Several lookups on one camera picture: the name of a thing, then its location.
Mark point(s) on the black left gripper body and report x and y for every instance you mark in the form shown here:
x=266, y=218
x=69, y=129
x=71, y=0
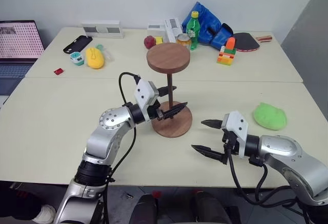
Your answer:
x=155, y=111

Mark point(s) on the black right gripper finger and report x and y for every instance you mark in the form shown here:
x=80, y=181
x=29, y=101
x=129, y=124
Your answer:
x=211, y=123
x=208, y=152

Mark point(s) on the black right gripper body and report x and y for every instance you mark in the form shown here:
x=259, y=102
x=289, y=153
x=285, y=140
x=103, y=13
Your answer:
x=229, y=142

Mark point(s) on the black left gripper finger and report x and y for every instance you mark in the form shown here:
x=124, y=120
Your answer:
x=164, y=90
x=176, y=109

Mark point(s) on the wooden pole with round disc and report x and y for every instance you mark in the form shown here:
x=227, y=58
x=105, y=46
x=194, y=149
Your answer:
x=167, y=57

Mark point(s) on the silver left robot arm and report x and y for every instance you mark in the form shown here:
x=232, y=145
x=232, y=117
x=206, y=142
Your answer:
x=112, y=121

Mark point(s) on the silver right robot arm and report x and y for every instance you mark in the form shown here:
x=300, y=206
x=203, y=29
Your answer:
x=282, y=147

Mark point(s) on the round wooden base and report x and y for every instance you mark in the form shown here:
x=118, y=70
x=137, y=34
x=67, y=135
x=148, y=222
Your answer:
x=176, y=129

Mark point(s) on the green plush toy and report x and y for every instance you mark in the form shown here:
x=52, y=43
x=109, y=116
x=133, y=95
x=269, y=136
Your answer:
x=269, y=116

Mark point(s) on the red toy apple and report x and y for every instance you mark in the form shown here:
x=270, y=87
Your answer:
x=149, y=42

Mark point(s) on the yellow block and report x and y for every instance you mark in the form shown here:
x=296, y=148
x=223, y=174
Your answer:
x=159, y=40

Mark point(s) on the metal can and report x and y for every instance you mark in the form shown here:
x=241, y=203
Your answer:
x=183, y=40

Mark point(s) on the dark rounded shape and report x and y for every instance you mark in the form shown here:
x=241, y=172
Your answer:
x=143, y=208
x=207, y=208

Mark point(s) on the small white box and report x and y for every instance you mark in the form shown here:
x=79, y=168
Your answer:
x=156, y=29

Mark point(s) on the tall white box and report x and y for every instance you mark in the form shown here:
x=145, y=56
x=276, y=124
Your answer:
x=172, y=29

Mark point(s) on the green plastic bottle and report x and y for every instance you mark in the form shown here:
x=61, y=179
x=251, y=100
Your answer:
x=193, y=30

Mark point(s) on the colourful toy brick build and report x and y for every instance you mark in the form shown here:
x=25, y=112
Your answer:
x=226, y=56

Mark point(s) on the yellow plush toy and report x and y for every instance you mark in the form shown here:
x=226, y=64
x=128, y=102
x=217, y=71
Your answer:
x=94, y=58

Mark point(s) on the blue bag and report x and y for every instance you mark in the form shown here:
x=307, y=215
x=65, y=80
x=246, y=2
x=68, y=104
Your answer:
x=208, y=25

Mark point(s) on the orange toy piece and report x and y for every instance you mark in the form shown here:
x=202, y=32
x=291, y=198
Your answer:
x=230, y=43

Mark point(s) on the wide white grey box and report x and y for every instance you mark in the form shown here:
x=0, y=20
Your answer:
x=102, y=29

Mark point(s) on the black table tennis paddle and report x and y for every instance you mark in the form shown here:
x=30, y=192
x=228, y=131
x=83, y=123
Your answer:
x=246, y=42

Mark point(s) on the small teal white toy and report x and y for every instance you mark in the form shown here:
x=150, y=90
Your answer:
x=77, y=58

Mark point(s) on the small red block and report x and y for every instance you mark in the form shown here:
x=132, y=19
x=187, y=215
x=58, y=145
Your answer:
x=59, y=71

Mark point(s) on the grey partition panel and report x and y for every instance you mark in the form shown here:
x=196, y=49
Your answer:
x=307, y=42

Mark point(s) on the white shoe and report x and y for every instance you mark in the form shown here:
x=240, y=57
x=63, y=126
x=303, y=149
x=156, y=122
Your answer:
x=46, y=213

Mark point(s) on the open laptop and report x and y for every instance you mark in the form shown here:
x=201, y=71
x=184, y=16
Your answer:
x=18, y=39

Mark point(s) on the black red bag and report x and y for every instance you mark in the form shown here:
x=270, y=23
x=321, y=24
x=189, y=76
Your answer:
x=20, y=198

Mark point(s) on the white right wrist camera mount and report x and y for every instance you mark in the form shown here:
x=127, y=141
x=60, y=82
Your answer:
x=237, y=125

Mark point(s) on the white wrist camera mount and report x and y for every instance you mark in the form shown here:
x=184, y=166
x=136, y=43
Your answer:
x=144, y=93
x=237, y=125

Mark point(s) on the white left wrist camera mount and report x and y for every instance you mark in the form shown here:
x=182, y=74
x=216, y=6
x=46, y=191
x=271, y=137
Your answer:
x=144, y=93

